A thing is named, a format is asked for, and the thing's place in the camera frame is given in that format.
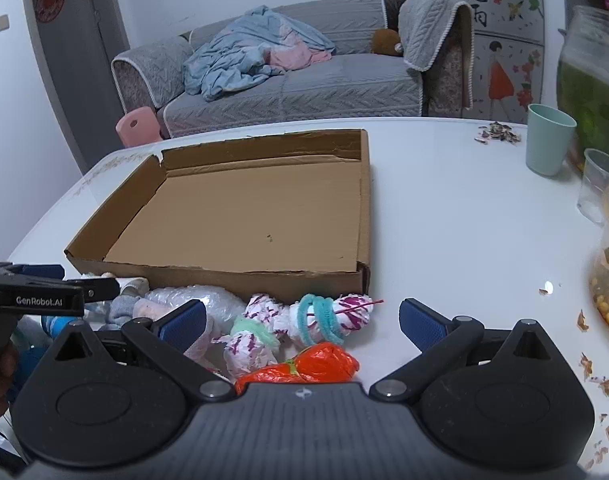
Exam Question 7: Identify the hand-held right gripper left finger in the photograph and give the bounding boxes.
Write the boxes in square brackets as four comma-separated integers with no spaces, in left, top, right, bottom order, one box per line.
[48,298,236,403]

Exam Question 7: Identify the brown plush toy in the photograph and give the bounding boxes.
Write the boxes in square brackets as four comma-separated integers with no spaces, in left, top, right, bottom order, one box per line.
[371,28,405,57]

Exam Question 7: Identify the purple print bundle green band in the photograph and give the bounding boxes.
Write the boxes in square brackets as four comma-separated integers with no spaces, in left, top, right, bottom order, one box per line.
[212,294,291,382]

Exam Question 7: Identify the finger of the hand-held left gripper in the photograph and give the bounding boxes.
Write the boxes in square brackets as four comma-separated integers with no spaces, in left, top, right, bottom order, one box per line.
[9,263,66,281]
[67,278,121,303]

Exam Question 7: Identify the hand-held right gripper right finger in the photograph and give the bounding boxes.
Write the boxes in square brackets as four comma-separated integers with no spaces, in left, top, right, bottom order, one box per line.
[369,297,561,404]

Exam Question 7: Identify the orange plastic bundle green tie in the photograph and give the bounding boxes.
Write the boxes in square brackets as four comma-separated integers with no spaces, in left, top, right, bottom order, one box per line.
[233,342,361,397]

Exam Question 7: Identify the flower decorated fridge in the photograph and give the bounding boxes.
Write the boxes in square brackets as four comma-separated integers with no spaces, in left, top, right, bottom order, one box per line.
[427,0,546,122]

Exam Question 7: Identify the brown cardboard box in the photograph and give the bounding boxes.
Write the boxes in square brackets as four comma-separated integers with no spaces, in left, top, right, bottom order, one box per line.
[63,128,373,305]

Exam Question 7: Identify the grey sofa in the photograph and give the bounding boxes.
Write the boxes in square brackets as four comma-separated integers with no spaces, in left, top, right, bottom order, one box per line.
[110,0,476,139]

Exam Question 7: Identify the pile of seed shells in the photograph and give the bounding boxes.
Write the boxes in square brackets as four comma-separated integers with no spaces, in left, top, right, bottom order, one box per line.
[473,120,522,145]

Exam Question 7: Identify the clear plastic cup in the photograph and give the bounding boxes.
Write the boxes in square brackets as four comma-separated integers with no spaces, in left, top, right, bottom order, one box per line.
[577,148,609,226]

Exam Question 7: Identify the grey door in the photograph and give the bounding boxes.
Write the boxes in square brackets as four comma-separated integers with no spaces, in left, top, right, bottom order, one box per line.
[28,0,131,117]

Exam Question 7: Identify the bubble wrap bundle purple band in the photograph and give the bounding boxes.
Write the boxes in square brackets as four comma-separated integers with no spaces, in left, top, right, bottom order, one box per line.
[143,285,248,333]

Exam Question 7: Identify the pink plastic chair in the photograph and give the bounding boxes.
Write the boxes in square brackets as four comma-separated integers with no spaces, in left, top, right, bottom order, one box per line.
[115,107,164,148]

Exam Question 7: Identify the grey knitted sofa throw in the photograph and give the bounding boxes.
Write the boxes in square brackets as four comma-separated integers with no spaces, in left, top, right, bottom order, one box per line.
[397,0,474,73]

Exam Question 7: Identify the scattered seed shells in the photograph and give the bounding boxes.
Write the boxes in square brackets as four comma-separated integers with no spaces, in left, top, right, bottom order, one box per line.
[576,309,609,463]

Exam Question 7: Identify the light blue blanket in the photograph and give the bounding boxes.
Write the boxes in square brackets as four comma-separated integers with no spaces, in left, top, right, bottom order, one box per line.
[183,5,338,102]

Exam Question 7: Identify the glass fish tank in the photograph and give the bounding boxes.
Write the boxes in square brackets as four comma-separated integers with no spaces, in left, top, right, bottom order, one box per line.
[556,4,609,172]

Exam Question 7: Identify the green cup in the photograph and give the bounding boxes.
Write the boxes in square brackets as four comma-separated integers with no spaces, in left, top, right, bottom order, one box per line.
[525,103,578,177]

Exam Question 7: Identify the grey sock bundle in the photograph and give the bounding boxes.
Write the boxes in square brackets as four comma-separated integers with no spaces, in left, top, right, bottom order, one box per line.
[107,276,151,327]

